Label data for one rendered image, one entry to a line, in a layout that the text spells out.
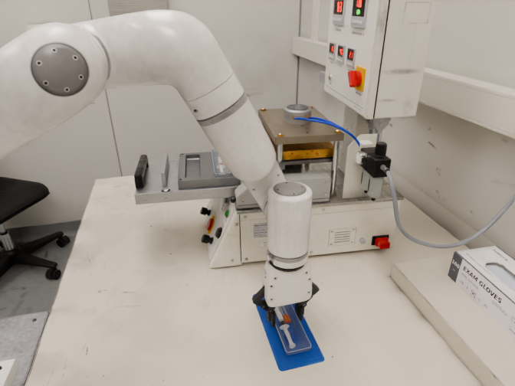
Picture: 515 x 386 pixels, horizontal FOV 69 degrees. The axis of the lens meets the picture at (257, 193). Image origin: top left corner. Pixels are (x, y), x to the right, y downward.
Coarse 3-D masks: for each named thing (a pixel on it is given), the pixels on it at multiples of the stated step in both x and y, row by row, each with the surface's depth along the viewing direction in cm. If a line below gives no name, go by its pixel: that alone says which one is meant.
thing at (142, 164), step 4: (140, 156) 109; (144, 156) 109; (140, 160) 106; (144, 160) 107; (140, 164) 104; (144, 164) 105; (148, 164) 112; (136, 168) 101; (140, 168) 101; (144, 168) 104; (136, 172) 99; (140, 172) 99; (144, 172) 103; (136, 176) 98; (140, 176) 98; (136, 180) 98; (140, 180) 98; (136, 184) 99; (140, 184) 99
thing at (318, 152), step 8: (272, 144) 103; (288, 144) 103; (296, 144) 103; (304, 144) 103; (312, 144) 103; (320, 144) 103; (328, 144) 103; (288, 152) 98; (296, 152) 99; (304, 152) 99; (312, 152) 100; (320, 152) 100; (328, 152) 100; (288, 160) 100; (296, 160) 100; (304, 160) 100; (312, 160) 101; (320, 160) 101; (328, 160) 101
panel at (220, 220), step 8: (216, 200) 121; (208, 208) 127; (216, 208) 117; (232, 208) 100; (208, 216) 124; (216, 216) 114; (224, 216) 106; (216, 224) 111; (224, 224) 103; (208, 232) 116; (224, 232) 101; (216, 240) 105; (208, 248) 110; (216, 248) 103; (208, 256) 108
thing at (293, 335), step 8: (264, 296) 91; (280, 312) 86; (288, 312) 86; (280, 320) 84; (288, 320) 84; (296, 320) 84; (280, 328) 82; (288, 328) 82; (296, 328) 82; (280, 336) 80; (288, 336) 80; (296, 336) 80; (304, 336) 80; (288, 344) 78; (296, 344) 78; (304, 344) 78
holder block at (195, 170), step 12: (180, 156) 113; (192, 156) 114; (204, 156) 113; (180, 168) 104; (192, 168) 108; (204, 168) 104; (180, 180) 98; (192, 180) 98; (204, 180) 99; (216, 180) 99; (228, 180) 100; (240, 180) 100
